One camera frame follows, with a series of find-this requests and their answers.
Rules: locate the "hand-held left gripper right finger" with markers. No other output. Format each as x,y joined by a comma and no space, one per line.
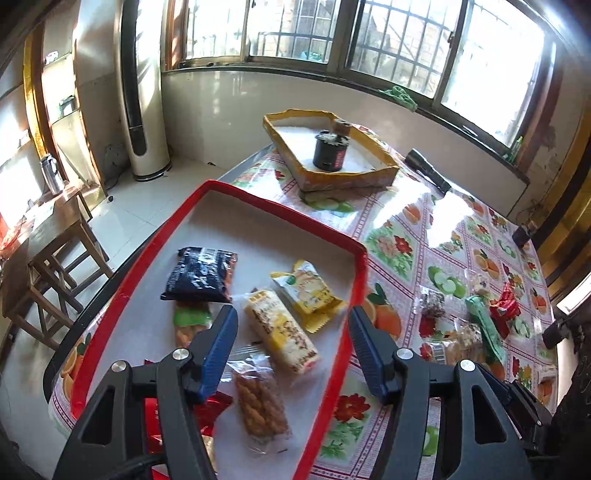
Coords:
369,355

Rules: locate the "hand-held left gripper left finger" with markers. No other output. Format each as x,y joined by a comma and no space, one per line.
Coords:
217,355

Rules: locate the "clear packet green label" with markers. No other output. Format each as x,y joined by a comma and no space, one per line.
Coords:
191,323

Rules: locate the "red and yellow snack packet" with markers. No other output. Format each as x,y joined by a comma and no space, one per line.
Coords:
214,408

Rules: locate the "twisted pastry clear packet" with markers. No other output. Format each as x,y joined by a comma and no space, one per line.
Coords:
261,401

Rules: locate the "long yellow rice cracker packet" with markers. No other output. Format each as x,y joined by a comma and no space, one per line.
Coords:
281,332

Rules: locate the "black snack packet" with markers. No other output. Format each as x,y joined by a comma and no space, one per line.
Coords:
201,274

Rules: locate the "purple speckled cake clear packet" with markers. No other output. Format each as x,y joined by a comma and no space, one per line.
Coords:
433,302

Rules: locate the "small yellow snack packet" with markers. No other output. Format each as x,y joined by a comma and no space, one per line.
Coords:
309,293

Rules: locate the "green snack packet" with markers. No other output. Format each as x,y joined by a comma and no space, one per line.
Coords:
485,327

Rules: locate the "clear packet orange snack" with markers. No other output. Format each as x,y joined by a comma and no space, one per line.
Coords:
468,337

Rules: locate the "red tray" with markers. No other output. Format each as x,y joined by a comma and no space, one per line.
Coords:
258,230

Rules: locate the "person's dark clothing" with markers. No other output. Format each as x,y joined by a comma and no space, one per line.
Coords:
575,415

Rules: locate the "clear packet pale biscuits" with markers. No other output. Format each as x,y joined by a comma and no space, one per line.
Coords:
443,353

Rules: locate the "black cylinder pot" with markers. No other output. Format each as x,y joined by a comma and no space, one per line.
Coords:
556,333

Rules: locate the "red snack packet white label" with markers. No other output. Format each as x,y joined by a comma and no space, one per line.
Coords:
505,304

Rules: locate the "floral plastic tablecloth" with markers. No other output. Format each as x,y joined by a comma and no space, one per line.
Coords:
415,240

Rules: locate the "yellow cardboard box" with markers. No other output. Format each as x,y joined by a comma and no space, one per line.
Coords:
351,180

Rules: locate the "wooden stool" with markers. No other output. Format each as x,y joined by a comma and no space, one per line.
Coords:
46,295

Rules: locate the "black flashlight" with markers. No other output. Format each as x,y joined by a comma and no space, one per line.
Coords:
427,170

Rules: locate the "black jar red label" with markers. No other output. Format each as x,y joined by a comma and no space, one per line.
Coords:
330,150

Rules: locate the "wooden table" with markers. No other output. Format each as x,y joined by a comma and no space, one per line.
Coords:
51,217

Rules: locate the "steel kettle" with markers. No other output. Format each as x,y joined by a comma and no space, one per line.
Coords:
51,175

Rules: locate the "white tower air conditioner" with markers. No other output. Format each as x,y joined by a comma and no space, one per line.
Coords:
145,115

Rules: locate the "green bottle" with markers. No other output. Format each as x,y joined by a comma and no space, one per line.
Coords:
517,150

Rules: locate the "green cloth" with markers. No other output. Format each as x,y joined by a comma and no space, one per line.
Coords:
399,96

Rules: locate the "barred window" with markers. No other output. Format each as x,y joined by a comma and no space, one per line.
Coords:
392,46

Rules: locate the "wall shelf unit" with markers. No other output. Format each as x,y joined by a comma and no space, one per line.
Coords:
46,92

